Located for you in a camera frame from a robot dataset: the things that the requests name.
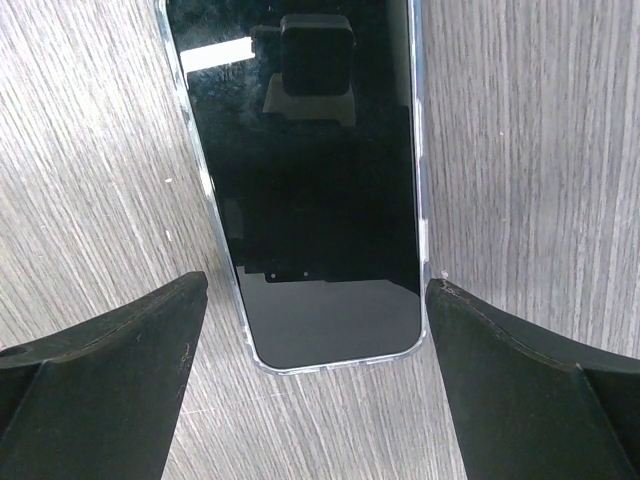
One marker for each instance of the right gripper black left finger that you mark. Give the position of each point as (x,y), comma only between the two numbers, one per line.
(101,399)

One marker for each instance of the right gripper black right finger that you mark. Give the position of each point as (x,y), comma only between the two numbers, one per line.
(528,403)

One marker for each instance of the clear phone case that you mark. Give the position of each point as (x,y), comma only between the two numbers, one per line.
(422,150)

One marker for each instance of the black smartphone gold edge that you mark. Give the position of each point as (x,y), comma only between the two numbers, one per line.
(320,200)

